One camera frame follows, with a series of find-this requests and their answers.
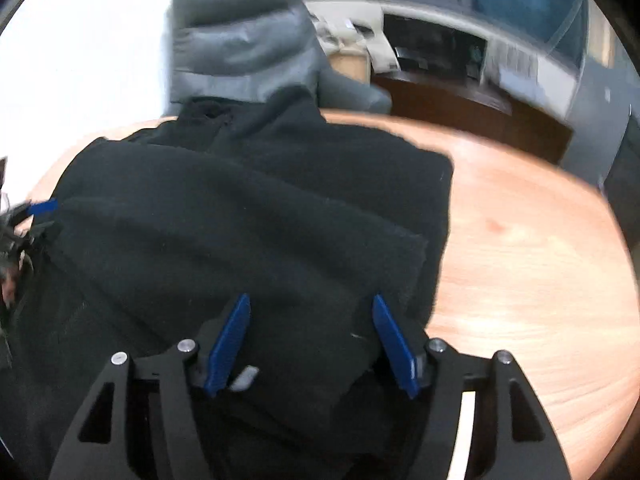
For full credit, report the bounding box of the grey office chair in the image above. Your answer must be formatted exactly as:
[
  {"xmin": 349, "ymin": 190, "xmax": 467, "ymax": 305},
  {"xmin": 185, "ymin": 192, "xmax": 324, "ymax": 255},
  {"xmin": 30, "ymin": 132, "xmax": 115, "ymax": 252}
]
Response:
[{"xmin": 162, "ymin": 0, "xmax": 393, "ymax": 118}]

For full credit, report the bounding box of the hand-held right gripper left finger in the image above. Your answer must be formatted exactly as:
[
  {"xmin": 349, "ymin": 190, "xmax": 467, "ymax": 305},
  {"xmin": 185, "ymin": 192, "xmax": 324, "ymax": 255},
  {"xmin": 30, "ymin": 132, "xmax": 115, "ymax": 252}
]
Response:
[{"xmin": 48, "ymin": 293, "xmax": 251, "ymax": 480}]

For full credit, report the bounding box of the glass partition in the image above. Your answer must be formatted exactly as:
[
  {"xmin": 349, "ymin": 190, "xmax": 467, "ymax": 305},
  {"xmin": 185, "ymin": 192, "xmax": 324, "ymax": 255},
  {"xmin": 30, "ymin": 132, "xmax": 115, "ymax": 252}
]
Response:
[{"xmin": 469, "ymin": 0, "xmax": 590, "ymax": 57}]

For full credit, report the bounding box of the black electronic device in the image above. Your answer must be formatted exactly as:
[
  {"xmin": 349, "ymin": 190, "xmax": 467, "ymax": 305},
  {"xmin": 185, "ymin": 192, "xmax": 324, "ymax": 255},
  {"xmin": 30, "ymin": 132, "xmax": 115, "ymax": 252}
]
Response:
[{"xmin": 384, "ymin": 14, "xmax": 489, "ymax": 82}]

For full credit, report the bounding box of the dark wooden cabinet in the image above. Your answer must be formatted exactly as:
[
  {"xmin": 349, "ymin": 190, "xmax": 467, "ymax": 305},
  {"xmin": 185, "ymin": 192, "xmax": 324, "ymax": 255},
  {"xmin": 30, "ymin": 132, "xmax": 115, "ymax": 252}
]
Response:
[{"xmin": 372, "ymin": 71, "xmax": 574, "ymax": 166}]

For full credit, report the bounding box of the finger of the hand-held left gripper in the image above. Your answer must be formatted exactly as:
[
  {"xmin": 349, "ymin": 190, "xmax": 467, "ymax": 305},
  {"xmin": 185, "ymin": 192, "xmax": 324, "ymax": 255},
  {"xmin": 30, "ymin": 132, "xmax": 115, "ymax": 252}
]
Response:
[{"xmin": 0, "ymin": 199, "xmax": 61, "ymax": 266}]

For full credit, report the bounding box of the white counter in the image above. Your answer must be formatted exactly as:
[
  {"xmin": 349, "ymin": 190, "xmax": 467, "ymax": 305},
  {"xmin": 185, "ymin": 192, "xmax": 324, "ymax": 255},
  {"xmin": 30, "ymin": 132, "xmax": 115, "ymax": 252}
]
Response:
[{"xmin": 304, "ymin": 0, "xmax": 585, "ymax": 122}]

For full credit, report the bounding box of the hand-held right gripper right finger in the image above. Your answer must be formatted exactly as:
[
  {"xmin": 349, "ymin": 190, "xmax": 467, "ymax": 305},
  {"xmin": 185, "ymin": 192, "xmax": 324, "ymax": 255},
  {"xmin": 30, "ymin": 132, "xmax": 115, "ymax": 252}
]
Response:
[{"xmin": 372, "ymin": 294, "xmax": 572, "ymax": 480}]

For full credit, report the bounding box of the white paper sheet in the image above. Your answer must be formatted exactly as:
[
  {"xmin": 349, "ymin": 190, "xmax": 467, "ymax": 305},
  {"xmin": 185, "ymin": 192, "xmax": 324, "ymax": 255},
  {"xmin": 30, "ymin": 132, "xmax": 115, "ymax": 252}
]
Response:
[{"xmin": 345, "ymin": 19, "xmax": 402, "ymax": 74}]

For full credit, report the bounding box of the black fleece garment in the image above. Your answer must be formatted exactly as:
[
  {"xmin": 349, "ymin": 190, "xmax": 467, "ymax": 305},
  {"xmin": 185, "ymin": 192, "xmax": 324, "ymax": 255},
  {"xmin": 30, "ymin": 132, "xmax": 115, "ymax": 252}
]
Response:
[{"xmin": 0, "ymin": 85, "xmax": 455, "ymax": 480}]

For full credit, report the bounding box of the cardboard box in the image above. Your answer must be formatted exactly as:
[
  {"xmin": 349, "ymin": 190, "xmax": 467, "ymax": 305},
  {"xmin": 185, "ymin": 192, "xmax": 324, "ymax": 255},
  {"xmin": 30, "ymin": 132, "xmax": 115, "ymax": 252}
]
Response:
[{"xmin": 327, "ymin": 51, "xmax": 372, "ymax": 84}]

